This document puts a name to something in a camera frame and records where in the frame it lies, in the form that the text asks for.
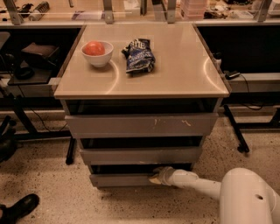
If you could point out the black table leg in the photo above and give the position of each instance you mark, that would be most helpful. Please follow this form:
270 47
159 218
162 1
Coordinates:
70 152
243 147

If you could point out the grey bottom drawer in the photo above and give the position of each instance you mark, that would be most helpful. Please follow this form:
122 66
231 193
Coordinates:
123 175

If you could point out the pink stacked containers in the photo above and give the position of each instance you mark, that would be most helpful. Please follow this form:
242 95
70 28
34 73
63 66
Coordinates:
192 9

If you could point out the blue chip bag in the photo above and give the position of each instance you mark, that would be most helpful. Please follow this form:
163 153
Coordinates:
139 56

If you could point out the black table leg left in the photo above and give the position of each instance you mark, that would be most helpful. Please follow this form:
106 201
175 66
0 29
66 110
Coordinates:
70 152

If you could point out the black shoe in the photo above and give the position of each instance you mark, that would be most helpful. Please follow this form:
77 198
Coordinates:
10 215

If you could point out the grey drawer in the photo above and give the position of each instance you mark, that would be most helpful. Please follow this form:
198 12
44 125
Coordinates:
123 175
141 156
109 126

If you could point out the black table leg right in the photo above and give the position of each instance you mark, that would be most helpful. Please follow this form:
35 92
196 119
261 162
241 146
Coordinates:
243 147

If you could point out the grey top drawer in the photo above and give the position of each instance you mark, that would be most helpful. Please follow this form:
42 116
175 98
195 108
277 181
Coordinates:
109 126

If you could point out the white ceramic bowl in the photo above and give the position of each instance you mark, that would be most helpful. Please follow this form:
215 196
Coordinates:
102 60

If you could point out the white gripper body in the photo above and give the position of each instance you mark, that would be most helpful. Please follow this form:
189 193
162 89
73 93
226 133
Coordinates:
166 175

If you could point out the red apple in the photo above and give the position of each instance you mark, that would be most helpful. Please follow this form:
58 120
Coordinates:
94 48

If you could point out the black office chair base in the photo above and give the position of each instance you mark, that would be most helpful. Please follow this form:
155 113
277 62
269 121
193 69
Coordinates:
8 145

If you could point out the black power adapter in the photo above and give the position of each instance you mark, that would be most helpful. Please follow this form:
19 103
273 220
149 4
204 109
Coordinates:
232 75

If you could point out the grey middle drawer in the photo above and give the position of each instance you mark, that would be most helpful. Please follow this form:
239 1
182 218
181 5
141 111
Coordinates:
141 156

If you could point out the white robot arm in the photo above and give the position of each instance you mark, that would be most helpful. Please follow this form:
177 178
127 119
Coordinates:
244 197

